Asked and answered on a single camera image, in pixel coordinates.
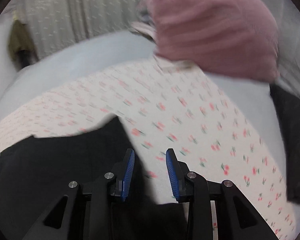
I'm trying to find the black jacket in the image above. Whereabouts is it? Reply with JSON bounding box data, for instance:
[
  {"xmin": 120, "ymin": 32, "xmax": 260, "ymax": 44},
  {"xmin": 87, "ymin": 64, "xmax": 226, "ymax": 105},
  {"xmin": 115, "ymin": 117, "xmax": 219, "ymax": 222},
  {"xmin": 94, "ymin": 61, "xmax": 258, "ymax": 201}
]
[{"xmin": 0, "ymin": 116, "xmax": 190, "ymax": 240}]

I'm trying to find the olive hanging coat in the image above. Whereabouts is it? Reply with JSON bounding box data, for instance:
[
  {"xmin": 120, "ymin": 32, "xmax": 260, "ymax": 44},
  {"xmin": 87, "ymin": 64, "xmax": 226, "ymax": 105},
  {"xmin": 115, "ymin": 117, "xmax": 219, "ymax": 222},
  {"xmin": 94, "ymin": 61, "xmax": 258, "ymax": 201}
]
[{"xmin": 7, "ymin": 17, "xmax": 38, "ymax": 68}]

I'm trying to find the grey bed sheet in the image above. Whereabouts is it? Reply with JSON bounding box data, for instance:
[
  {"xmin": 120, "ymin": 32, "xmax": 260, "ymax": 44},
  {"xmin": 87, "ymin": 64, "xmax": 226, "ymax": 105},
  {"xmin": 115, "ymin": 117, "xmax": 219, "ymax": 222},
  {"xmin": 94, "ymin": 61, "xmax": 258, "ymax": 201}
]
[{"xmin": 0, "ymin": 31, "xmax": 290, "ymax": 205}]

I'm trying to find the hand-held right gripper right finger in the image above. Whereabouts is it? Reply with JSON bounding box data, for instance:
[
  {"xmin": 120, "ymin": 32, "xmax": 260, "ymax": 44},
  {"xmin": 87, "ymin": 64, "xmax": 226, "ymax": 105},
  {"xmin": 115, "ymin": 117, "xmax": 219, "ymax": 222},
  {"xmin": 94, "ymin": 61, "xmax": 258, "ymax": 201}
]
[{"xmin": 165, "ymin": 149, "xmax": 278, "ymax": 240}]

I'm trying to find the grey star print curtain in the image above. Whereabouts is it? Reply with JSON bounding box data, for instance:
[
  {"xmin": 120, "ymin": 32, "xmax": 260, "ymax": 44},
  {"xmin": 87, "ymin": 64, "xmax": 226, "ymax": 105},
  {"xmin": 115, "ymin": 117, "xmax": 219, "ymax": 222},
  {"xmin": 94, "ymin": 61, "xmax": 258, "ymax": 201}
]
[{"xmin": 5, "ymin": 0, "xmax": 155, "ymax": 60}]

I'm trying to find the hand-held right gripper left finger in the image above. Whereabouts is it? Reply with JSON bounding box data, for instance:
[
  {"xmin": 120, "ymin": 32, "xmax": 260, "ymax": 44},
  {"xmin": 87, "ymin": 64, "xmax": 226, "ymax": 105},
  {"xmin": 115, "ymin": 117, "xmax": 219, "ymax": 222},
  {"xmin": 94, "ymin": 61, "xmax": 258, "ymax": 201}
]
[{"xmin": 27, "ymin": 149, "xmax": 135, "ymax": 240}]

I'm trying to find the cherry print blanket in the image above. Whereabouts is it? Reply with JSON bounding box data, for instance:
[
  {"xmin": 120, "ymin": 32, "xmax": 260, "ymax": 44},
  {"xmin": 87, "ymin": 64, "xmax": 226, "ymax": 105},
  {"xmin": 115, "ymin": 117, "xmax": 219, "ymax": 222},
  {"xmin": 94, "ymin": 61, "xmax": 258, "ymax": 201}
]
[{"xmin": 0, "ymin": 60, "xmax": 298, "ymax": 240}]

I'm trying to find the pink velvet pillow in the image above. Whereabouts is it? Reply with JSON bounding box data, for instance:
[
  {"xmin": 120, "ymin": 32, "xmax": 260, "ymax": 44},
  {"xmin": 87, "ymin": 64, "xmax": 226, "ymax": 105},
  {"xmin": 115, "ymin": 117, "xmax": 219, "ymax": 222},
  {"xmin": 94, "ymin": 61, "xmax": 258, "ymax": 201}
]
[{"xmin": 146, "ymin": 0, "xmax": 280, "ymax": 83}]

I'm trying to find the grey quilted headboard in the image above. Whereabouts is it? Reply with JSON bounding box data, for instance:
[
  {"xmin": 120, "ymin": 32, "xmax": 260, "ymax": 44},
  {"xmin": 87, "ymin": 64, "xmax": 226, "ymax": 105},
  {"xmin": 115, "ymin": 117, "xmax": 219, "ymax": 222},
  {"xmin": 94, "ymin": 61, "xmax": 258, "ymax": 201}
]
[{"xmin": 262, "ymin": 0, "xmax": 300, "ymax": 98}]

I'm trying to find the dark cloth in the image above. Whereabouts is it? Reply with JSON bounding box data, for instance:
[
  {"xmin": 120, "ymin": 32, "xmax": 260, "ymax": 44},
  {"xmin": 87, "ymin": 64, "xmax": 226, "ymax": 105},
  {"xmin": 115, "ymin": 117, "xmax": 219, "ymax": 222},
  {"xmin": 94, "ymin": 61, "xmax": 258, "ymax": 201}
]
[{"xmin": 269, "ymin": 82, "xmax": 300, "ymax": 203}]

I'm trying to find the stack of folded blankets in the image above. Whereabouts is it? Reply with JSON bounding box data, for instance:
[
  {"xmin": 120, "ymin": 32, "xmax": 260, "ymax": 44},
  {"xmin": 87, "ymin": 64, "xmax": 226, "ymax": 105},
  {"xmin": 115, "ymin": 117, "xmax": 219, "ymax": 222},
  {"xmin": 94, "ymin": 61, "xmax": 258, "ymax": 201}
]
[{"xmin": 130, "ymin": 0, "xmax": 158, "ymax": 40}]

